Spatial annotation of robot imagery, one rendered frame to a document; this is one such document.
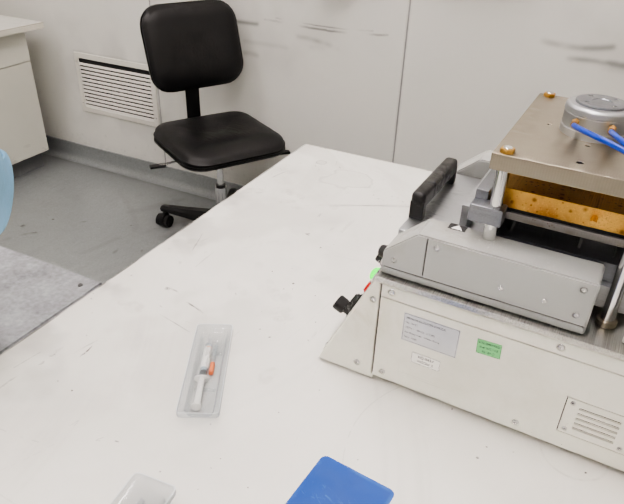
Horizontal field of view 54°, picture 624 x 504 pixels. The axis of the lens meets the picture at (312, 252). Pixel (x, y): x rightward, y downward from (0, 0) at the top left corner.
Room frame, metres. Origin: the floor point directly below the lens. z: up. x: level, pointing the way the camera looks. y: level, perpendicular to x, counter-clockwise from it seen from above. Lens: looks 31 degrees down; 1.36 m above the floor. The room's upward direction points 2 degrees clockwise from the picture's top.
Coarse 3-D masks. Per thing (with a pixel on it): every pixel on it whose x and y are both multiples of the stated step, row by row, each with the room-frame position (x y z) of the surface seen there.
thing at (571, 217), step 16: (512, 176) 0.69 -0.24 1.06; (512, 192) 0.65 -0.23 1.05; (528, 192) 0.64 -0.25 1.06; (544, 192) 0.65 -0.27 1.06; (560, 192) 0.65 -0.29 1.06; (576, 192) 0.65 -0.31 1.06; (592, 192) 0.65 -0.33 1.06; (512, 208) 0.65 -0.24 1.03; (528, 208) 0.64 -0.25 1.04; (544, 208) 0.63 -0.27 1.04; (560, 208) 0.63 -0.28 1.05; (576, 208) 0.62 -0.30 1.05; (592, 208) 0.61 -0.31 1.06; (608, 208) 0.61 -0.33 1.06; (544, 224) 0.63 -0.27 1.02; (560, 224) 0.62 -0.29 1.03; (576, 224) 0.62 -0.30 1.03; (592, 224) 0.59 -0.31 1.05; (608, 224) 0.60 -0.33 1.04; (608, 240) 0.60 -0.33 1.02
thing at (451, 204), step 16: (464, 176) 0.88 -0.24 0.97; (448, 192) 0.82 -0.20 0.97; (464, 192) 0.83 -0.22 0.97; (432, 208) 0.77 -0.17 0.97; (448, 208) 0.77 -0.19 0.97; (464, 208) 0.70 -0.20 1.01; (416, 224) 0.72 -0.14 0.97; (464, 224) 0.70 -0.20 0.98; (480, 224) 0.73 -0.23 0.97; (608, 288) 0.59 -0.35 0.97
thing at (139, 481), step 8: (136, 480) 0.45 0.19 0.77; (144, 480) 0.45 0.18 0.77; (152, 480) 0.45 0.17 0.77; (128, 488) 0.44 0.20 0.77; (136, 488) 0.44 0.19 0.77; (144, 488) 0.44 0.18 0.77; (152, 488) 0.44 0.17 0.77; (160, 488) 0.44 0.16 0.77; (168, 488) 0.44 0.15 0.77; (120, 496) 0.43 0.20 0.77; (128, 496) 0.43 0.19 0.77; (136, 496) 0.43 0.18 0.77; (144, 496) 0.43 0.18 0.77; (152, 496) 0.43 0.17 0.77; (160, 496) 0.43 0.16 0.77; (168, 496) 0.43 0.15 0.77
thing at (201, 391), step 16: (208, 336) 0.71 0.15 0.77; (224, 336) 0.71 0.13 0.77; (192, 352) 0.67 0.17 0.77; (208, 352) 0.67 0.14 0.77; (224, 352) 0.67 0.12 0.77; (192, 368) 0.64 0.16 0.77; (208, 368) 0.64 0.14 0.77; (224, 368) 0.64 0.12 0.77; (192, 384) 0.61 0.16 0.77; (208, 384) 0.61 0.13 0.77; (192, 400) 0.58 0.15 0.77; (208, 400) 0.58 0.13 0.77
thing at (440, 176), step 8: (448, 160) 0.85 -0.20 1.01; (456, 160) 0.86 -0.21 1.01; (440, 168) 0.82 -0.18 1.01; (448, 168) 0.82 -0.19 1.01; (456, 168) 0.86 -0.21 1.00; (432, 176) 0.79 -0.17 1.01; (440, 176) 0.79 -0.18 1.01; (448, 176) 0.82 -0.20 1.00; (424, 184) 0.76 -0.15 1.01; (432, 184) 0.76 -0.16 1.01; (440, 184) 0.79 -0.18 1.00; (416, 192) 0.74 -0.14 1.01; (424, 192) 0.74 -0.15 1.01; (432, 192) 0.76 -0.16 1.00; (416, 200) 0.73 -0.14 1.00; (424, 200) 0.73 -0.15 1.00; (416, 208) 0.73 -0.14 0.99; (424, 208) 0.73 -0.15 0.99; (416, 216) 0.73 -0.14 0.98; (424, 216) 0.74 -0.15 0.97
